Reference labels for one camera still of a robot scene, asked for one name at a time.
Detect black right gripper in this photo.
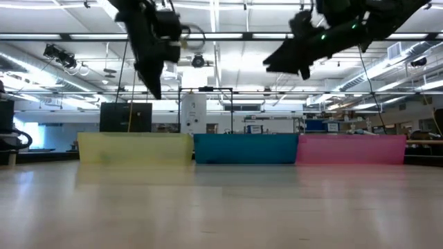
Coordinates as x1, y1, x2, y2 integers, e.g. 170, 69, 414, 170
262, 22, 368, 80

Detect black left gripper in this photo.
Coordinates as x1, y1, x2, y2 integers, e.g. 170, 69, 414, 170
116, 0, 163, 100

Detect black monitor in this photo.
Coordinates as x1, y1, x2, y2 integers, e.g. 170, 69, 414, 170
99, 102, 153, 133

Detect white cabinet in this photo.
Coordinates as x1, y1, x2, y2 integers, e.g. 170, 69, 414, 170
180, 93, 208, 135

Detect yellow plastic bin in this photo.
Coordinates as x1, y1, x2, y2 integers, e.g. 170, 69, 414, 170
76, 132, 195, 165

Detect blue storage crate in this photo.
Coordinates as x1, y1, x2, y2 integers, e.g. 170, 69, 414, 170
306, 119, 339, 133

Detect black ceiling mounted device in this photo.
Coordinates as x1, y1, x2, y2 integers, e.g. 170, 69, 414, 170
43, 44, 78, 69

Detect blue plastic bin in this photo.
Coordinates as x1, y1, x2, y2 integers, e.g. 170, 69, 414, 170
193, 133, 300, 165

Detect white ceiling vent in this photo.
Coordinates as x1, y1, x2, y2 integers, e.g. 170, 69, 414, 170
387, 41, 403, 60

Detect pink plastic bin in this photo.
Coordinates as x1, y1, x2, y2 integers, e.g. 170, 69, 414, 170
296, 134, 408, 165

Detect dark box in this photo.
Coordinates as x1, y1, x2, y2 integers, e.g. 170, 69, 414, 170
0, 98, 15, 131

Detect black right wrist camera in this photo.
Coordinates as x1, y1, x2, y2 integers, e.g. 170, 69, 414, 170
289, 9, 325, 39

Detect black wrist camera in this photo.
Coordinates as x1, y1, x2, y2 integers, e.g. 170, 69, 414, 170
154, 9, 183, 64
289, 9, 325, 39

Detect black ceiling dome camera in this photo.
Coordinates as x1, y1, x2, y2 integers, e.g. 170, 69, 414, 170
191, 53, 206, 68

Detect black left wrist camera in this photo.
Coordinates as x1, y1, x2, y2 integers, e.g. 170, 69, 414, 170
154, 9, 183, 64

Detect black metal frame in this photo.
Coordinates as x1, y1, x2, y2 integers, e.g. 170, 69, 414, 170
178, 85, 235, 135

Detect black left camera cable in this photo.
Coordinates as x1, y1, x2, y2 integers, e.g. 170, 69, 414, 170
179, 22, 208, 51

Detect white cable loops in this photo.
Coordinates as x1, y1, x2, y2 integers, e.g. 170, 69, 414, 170
64, 61, 90, 77

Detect long black hanging cable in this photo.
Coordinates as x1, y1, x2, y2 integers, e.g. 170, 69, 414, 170
358, 46, 388, 136

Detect black curved hose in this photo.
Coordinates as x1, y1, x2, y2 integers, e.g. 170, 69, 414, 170
0, 128, 33, 151

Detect black ceiling light rail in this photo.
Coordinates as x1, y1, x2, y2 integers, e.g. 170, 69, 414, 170
0, 32, 443, 42

